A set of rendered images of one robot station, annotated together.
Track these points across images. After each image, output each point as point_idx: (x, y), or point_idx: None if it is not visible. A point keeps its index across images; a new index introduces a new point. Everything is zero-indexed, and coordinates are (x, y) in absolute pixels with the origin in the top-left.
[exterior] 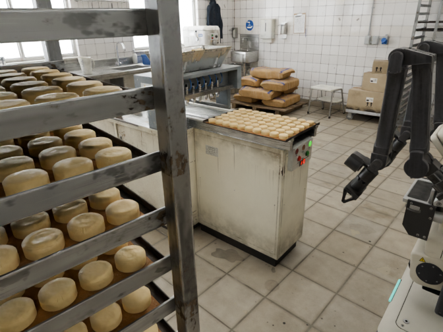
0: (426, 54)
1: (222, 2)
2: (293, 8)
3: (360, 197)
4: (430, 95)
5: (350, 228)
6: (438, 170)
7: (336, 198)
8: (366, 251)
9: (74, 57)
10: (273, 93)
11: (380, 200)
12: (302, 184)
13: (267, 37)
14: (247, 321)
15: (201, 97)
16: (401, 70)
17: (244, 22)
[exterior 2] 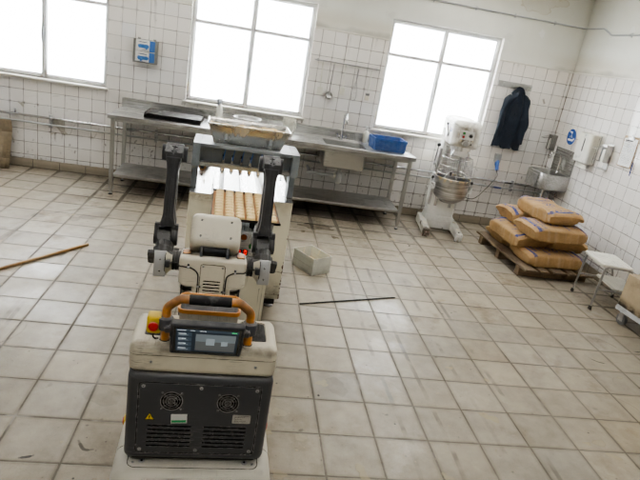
0: (169, 150)
1: (540, 96)
2: (627, 127)
3: (403, 373)
4: (169, 181)
5: (326, 379)
6: (157, 240)
7: (374, 358)
8: (297, 396)
9: (294, 117)
10: (524, 239)
11: (416, 388)
12: (253, 282)
13: (580, 161)
14: (126, 358)
15: (240, 171)
16: (165, 158)
17: (568, 130)
